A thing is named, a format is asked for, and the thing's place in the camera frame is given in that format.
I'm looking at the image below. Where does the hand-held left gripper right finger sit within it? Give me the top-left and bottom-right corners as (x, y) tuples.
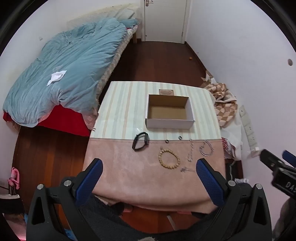
(195, 158), (273, 241)

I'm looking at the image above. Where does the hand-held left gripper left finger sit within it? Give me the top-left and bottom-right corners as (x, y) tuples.
(26, 158), (104, 241)

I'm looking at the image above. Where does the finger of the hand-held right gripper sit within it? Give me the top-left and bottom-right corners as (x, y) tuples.
(282, 150), (296, 168)
(259, 149), (286, 173)

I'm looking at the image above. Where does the curled silver chain bracelet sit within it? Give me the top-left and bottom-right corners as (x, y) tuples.
(199, 140), (213, 157)

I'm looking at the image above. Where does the straight silver chain bracelet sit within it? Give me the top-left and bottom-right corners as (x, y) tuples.
(187, 138), (195, 162)

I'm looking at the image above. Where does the wooden bead bracelet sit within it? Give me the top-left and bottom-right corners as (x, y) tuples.
(158, 149), (180, 168)

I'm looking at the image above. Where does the black wristband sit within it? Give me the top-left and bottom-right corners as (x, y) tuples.
(132, 132), (150, 151)

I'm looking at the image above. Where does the cardboard box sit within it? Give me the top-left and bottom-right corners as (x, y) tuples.
(145, 94), (195, 130)

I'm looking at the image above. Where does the pink cloth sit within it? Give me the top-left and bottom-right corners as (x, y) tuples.
(82, 138), (226, 214)

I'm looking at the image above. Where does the white cloth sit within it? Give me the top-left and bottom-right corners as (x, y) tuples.
(220, 123), (244, 160)

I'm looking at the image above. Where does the white table leg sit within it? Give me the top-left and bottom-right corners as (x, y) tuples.
(166, 215), (177, 230)

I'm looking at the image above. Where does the red bed sheet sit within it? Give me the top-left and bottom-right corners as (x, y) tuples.
(3, 104), (92, 137)

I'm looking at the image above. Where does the person's dark fleece clothing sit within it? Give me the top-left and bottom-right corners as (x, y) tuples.
(77, 194), (232, 241)

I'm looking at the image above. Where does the brown checkered cloth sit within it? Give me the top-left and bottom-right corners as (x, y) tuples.
(200, 71), (238, 128)

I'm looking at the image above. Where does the striped tablecloth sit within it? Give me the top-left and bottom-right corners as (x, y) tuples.
(90, 81), (221, 142)

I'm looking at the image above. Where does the pink hanger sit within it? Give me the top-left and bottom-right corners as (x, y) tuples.
(8, 167), (20, 189)

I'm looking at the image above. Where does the black white shoe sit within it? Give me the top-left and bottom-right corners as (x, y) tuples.
(0, 188), (23, 215)

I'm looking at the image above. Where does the white paper scrap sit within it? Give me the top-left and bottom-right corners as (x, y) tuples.
(47, 70), (67, 87)

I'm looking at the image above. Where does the blue duvet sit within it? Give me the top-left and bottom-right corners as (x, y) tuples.
(2, 18), (140, 128)

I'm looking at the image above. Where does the cream quilted pad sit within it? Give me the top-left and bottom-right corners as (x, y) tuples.
(67, 3), (140, 28)

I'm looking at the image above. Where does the white door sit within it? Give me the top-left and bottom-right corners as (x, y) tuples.
(144, 0), (188, 43)

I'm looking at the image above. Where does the light patterned pillow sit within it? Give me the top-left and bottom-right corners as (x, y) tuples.
(113, 8), (135, 21)

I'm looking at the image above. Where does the white wall socket row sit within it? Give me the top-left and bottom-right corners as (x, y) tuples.
(239, 105), (259, 151)

